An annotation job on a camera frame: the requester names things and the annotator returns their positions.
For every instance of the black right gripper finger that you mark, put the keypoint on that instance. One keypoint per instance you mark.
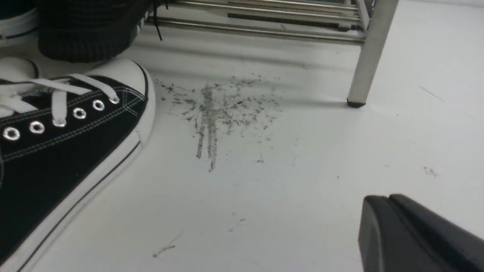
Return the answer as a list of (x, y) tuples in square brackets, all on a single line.
[(397, 234)]

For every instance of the stainless steel shoe rack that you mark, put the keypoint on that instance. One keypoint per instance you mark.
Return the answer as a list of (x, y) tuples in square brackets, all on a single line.
[(372, 26)]

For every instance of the black white canvas sneaker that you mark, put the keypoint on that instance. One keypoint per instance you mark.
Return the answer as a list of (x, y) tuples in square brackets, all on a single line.
[(87, 128), (16, 74)]

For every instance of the navy canvas shoe right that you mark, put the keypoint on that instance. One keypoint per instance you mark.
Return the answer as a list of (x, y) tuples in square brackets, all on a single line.
[(19, 22)]

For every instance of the black knit sneaker right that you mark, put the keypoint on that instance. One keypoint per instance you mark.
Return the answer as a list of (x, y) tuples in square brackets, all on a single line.
[(89, 31)]

